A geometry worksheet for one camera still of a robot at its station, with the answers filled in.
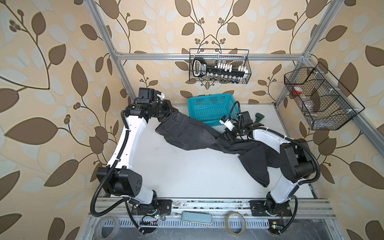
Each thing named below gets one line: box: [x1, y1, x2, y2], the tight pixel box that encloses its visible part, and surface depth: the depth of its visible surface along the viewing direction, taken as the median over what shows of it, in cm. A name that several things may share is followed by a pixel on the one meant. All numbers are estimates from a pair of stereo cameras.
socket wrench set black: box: [192, 57, 249, 82], surface depth 86 cm
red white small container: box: [292, 86, 303, 96], surface depth 84 cm
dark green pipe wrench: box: [254, 112, 265, 123], surface depth 114 cm
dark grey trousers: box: [155, 110, 282, 187], surface depth 88 cm
